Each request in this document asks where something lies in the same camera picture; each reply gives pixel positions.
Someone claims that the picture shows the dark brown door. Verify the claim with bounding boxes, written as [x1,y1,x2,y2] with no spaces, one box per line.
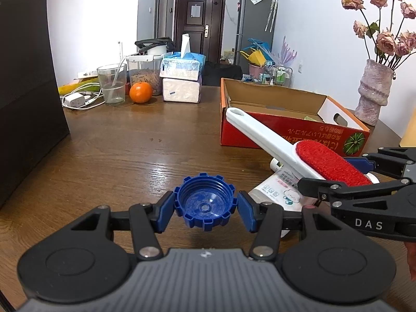
[174,0,227,64]

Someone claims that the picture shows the black folding stand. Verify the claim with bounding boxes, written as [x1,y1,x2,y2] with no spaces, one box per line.
[134,36,175,55]

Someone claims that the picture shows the metal rolling cart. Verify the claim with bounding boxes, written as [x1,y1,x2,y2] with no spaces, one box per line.
[259,64,293,88]

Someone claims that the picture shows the white red lint brush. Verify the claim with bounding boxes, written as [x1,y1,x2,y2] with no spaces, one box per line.
[225,107,374,188]

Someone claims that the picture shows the white tissue pack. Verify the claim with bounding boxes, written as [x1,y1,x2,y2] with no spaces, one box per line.
[161,77,203,104]

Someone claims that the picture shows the blue ridged bottle cap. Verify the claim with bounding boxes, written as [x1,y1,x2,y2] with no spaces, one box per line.
[173,172,237,232]

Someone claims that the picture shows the purple hangers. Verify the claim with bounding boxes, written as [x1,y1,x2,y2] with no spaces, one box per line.
[278,36,298,67]

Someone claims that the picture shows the black folding chair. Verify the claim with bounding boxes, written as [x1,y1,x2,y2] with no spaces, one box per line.
[202,63,243,87]

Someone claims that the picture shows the dried pink roses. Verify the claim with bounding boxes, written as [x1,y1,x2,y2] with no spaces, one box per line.
[337,0,416,71]

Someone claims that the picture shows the person's right hand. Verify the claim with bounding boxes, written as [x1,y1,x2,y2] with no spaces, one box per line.
[404,240,416,283]

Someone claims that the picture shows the red cardboard box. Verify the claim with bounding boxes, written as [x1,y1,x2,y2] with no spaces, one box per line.
[220,77,371,158]

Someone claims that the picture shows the blue tissue pack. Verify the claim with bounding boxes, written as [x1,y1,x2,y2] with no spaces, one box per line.
[159,33,206,82]

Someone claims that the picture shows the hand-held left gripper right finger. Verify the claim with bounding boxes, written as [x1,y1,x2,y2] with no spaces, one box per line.
[237,191,368,262]

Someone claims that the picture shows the dark monitor panel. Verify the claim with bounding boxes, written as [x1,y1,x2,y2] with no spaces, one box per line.
[0,0,71,209]

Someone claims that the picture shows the white charger with cable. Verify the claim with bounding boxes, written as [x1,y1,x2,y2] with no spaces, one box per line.
[61,89,106,109]

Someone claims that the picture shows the clear food container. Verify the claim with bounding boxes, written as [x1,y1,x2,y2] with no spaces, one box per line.
[126,53,163,97]

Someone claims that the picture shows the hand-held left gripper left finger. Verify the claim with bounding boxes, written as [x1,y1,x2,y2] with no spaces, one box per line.
[42,191,176,261]

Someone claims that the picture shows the clear glass cup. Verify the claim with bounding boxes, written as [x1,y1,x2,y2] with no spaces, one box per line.
[96,64,127,106]

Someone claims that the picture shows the white printed tube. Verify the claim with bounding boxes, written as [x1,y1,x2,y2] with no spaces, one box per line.
[250,168,323,217]

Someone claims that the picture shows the orange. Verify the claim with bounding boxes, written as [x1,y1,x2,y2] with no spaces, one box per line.
[129,81,153,104]

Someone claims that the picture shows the banana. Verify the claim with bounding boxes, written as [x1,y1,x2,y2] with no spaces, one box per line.
[58,77,100,96]

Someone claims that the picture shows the pink textured vase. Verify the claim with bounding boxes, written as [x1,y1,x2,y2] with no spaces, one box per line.
[354,59,398,127]

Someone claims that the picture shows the grey refrigerator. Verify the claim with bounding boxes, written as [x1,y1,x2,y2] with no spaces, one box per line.
[234,0,277,68]

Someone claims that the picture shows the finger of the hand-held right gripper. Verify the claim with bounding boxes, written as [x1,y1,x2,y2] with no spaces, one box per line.
[297,176,416,203]
[346,147,416,179]

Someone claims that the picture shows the yellow blue cleaning tools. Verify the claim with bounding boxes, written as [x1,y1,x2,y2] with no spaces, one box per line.
[241,38,274,68]

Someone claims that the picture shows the white folded umbrellas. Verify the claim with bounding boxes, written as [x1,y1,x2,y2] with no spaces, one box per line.
[264,0,280,33]

